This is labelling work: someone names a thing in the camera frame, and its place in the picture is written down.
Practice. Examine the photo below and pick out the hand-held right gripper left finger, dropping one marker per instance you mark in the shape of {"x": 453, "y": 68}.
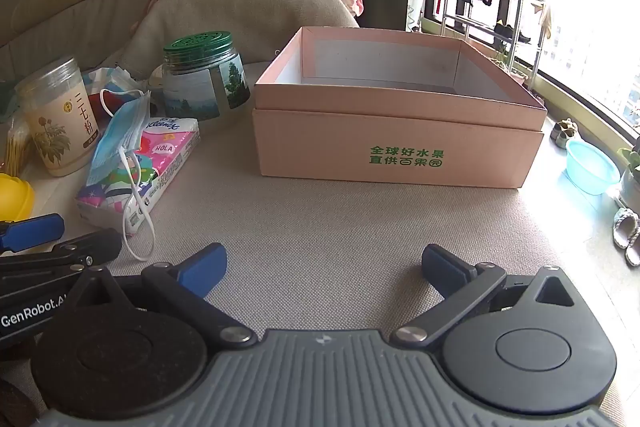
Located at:
{"x": 207, "y": 264}

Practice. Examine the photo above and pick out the pink cardboard box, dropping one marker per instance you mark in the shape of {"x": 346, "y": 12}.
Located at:
{"x": 400, "y": 127}

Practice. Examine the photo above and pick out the white jar flower label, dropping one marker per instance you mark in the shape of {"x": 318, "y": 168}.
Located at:
{"x": 60, "y": 127}

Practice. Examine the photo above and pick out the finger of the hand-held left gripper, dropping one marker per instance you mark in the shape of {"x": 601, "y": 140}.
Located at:
{"x": 75, "y": 248}
{"x": 35, "y": 231}

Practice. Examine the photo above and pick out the green lid jar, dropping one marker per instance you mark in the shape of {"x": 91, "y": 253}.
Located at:
{"x": 200, "y": 82}

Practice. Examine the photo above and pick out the beige sofa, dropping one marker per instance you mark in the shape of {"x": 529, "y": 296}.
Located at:
{"x": 50, "y": 12}

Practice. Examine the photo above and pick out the colourful tissue packet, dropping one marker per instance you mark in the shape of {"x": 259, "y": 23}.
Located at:
{"x": 167, "y": 162}

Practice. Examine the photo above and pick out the cotton swab container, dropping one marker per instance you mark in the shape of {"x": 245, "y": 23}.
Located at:
{"x": 15, "y": 152}

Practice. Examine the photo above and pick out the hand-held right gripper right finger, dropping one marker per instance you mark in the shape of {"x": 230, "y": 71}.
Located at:
{"x": 440, "y": 264}

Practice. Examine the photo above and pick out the blue plastic basin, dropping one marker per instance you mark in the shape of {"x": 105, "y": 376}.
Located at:
{"x": 592, "y": 167}

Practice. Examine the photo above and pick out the blue face mask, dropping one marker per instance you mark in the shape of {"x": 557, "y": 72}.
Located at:
{"x": 117, "y": 132}

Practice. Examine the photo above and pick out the green potted plant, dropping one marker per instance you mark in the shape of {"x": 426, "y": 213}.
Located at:
{"x": 631, "y": 187}

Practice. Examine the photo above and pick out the grey woven slipper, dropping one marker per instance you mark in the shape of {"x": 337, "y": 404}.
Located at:
{"x": 625, "y": 227}
{"x": 634, "y": 249}

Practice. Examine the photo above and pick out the yellow round object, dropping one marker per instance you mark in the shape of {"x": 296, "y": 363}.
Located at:
{"x": 15, "y": 202}

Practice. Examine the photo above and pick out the beige shoes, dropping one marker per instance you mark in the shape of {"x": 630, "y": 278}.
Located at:
{"x": 565, "y": 131}

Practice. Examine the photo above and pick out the blue white mask pack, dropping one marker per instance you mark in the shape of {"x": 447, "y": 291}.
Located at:
{"x": 112, "y": 82}

